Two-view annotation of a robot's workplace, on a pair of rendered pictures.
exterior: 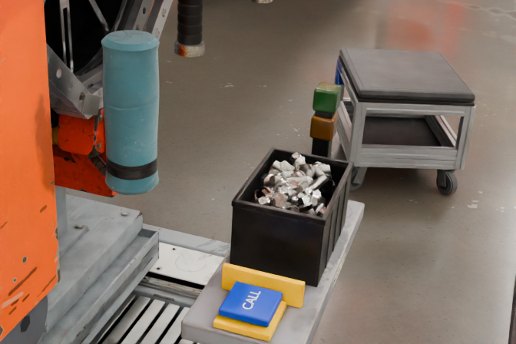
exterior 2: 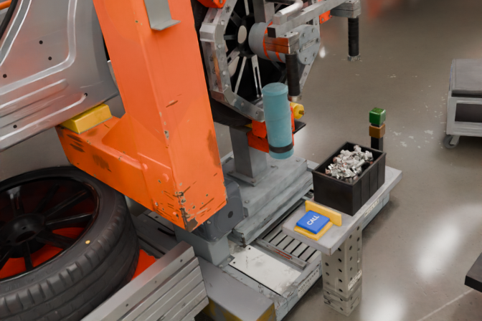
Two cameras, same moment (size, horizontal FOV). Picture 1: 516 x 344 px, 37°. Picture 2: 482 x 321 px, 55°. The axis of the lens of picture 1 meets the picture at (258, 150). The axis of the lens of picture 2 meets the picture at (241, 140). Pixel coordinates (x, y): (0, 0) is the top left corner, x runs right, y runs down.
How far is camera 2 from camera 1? 0.47 m
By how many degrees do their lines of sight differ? 27
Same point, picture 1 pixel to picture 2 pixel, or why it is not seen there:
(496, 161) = not seen: outside the picture
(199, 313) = (290, 223)
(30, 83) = (203, 126)
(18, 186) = (200, 167)
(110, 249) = (285, 178)
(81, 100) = (257, 115)
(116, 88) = (267, 112)
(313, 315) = (344, 231)
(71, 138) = (257, 130)
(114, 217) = (291, 162)
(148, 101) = (282, 117)
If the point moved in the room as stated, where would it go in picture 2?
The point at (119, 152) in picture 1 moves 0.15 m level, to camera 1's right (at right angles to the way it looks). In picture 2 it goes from (271, 140) to (313, 145)
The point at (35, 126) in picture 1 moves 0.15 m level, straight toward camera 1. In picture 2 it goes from (207, 142) to (195, 175)
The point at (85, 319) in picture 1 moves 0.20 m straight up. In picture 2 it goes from (269, 212) to (263, 171)
